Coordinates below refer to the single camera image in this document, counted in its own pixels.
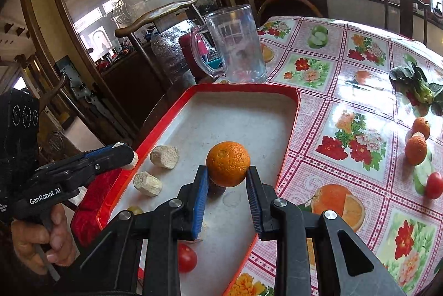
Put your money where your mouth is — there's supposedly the chair with curved brass rail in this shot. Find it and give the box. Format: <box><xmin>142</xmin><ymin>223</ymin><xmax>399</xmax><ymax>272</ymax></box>
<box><xmin>114</xmin><ymin>0</ymin><xmax>208</xmax><ymax>110</ymax></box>

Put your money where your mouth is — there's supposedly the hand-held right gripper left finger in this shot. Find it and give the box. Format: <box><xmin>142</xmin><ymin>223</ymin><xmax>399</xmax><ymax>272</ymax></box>
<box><xmin>71</xmin><ymin>165</ymin><xmax>210</xmax><ymax>296</ymax></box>

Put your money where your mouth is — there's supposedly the clear plastic mug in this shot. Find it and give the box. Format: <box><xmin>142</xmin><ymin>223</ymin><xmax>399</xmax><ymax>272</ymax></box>
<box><xmin>190</xmin><ymin>4</ymin><xmax>268</xmax><ymax>84</ymax></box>

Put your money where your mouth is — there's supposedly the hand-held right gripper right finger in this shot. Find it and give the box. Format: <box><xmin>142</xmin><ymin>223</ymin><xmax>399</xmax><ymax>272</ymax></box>
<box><xmin>245</xmin><ymin>166</ymin><xmax>405</xmax><ymax>296</ymax></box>

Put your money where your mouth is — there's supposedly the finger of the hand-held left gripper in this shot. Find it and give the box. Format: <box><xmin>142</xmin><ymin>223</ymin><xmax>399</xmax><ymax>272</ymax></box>
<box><xmin>83</xmin><ymin>143</ymin><xmax>120</xmax><ymax>158</ymax></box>
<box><xmin>33</xmin><ymin>145</ymin><xmax>139</xmax><ymax>186</ymax></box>

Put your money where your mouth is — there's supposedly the fruit and flower printed tablecloth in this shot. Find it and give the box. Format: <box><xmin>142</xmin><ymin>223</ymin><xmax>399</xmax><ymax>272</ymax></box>
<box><xmin>221</xmin><ymin>16</ymin><xmax>443</xmax><ymax>296</ymax></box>

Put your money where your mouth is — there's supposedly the grey metal door latch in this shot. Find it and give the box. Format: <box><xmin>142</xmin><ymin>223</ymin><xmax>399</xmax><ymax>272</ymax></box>
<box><xmin>55</xmin><ymin>55</ymin><xmax>106</xmax><ymax>118</ymax></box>

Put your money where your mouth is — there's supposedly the green cucumber slice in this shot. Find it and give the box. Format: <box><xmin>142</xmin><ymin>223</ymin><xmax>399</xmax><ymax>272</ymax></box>
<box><xmin>413</xmin><ymin>158</ymin><xmax>433</xmax><ymax>195</ymax></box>

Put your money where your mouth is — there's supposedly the red tomato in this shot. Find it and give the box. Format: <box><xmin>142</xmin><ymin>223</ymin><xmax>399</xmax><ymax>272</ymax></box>
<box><xmin>425</xmin><ymin>172</ymin><xmax>443</xmax><ymax>200</ymax></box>
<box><xmin>177</xmin><ymin>243</ymin><xmax>198</xmax><ymax>273</ymax></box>

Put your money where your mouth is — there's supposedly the bok choy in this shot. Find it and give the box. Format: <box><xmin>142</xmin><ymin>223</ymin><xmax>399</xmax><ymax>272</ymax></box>
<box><xmin>389</xmin><ymin>62</ymin><xmax>443</xmax><ymax>117</ymax></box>

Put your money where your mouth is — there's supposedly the person's left hand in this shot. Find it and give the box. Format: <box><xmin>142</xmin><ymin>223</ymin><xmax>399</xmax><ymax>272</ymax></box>
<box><xmin>10</xmin><ymin>204</ymin><xmax>79</xmax><ymax>275</ymax></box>

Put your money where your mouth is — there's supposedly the dark wooden chair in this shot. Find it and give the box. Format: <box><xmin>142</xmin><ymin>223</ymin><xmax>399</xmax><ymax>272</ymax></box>
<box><xmin>378</xmin><ymin>0</ymin><xmax>431</xmax><ymax>37</ymax></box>

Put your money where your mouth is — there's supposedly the red tray with white inside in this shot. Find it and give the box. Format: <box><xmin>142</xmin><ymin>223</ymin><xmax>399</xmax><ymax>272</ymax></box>
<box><xmin>96</xmin><ymin>83</ymin><xmax>301</xmax><ymax>296</ymax></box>

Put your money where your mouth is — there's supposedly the orange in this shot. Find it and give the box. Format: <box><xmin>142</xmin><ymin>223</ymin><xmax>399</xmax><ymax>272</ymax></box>
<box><xmin>205</xmin><ymin>141</ymin><xmax>251</xmax><ymax>187</ymax></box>
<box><xmin>412</xmin><ymin>117</ymin><xmax>431</xmax><ymax>140</ymax></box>
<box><xmin>405</xmin><ymin>136</ymin><xmax>428</xmax><ymax>166</ymax></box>

